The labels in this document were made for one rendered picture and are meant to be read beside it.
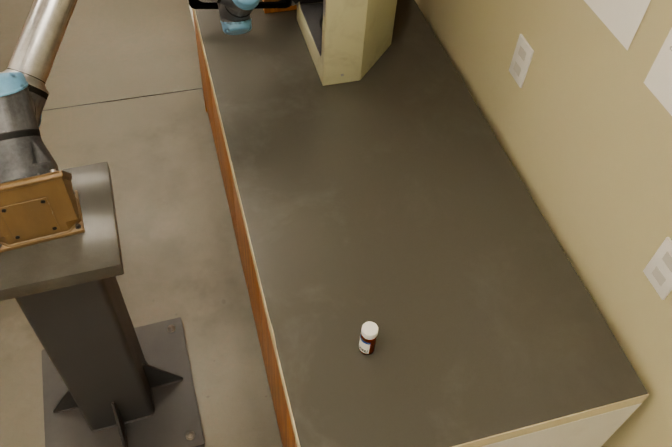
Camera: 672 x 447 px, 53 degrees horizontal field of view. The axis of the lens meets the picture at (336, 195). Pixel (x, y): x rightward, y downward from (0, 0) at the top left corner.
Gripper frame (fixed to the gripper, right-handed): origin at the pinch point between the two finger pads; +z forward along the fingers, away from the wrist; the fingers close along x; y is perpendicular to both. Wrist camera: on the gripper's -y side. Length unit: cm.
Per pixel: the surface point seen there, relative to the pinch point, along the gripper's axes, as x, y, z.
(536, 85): -48, -9, 36
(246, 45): 8.2, -28.0, -25.5
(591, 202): -79, -16, 36
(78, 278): -63, -28, -76
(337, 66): -14.0, -22.3, -3.8
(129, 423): -58, -119, -83
